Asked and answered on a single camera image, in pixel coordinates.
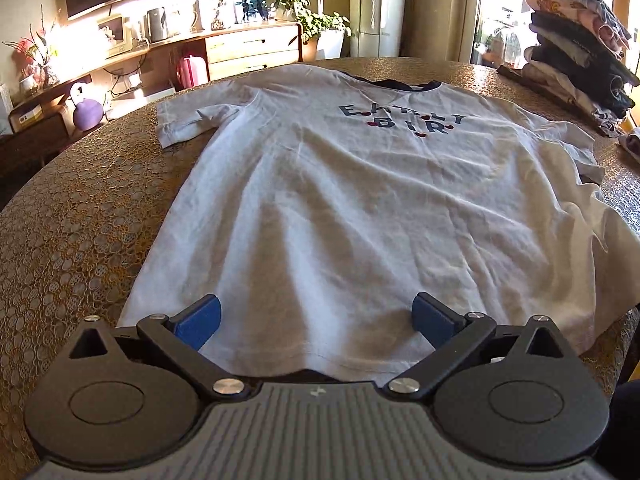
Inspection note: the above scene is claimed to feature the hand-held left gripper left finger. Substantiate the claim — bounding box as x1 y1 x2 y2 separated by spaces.
67 294 246 401

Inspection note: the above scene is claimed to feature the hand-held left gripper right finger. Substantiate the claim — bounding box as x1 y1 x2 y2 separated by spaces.
385 292 581 400

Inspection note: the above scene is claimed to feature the white letter print t-shirt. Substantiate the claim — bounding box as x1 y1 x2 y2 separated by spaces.
117 64 640 386

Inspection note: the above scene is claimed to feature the stack of folded clothes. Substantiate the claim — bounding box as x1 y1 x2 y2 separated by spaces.
497 0 640 137

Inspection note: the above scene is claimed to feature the white flat device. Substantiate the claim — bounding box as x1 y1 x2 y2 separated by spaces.
107 87 177 112

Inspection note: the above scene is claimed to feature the purple kettlebell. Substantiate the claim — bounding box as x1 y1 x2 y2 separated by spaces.
71 82 107 132

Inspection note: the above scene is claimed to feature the dark low cabinet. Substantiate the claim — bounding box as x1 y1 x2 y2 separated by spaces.
0 110 72 177

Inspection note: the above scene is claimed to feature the pink case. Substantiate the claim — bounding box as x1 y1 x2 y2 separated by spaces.
176 55 209 89

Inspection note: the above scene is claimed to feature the folded pale garment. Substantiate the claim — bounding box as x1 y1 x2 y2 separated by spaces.
617 127 640 163

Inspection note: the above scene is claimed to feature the cardboard box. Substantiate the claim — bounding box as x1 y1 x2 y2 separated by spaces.
9 105 47 133

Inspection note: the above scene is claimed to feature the long wooden drawer cabinet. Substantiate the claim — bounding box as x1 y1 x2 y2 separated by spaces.
10 21 304 133

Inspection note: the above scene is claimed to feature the white retro appliance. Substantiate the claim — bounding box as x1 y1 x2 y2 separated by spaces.
97 14 134 59

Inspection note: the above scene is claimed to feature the grey kettle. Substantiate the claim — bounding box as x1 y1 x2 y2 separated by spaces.
145 7 169 43

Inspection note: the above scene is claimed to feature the pink flowers vase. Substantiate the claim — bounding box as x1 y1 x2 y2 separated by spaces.
4 10 62 94

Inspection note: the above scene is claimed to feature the dark figurine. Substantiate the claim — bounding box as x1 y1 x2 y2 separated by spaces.
237 0 273 23

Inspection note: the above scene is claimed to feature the white standing air conditioner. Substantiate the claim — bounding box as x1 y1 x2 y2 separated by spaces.
350 0 409 59

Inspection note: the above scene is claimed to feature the green potted plant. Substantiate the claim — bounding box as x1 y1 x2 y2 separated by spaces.
272 0 352 61

